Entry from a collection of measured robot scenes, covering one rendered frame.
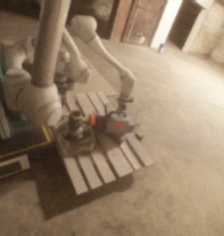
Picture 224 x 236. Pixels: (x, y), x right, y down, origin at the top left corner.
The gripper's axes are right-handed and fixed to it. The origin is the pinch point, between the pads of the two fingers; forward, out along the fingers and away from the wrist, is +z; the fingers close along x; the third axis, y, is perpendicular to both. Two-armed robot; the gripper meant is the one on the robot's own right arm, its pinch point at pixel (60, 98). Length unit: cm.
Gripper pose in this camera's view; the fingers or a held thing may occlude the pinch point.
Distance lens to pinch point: 118.9
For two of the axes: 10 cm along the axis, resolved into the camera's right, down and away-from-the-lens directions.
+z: -2.6, 7.4, 6.2
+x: 5.6, 6.4, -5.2
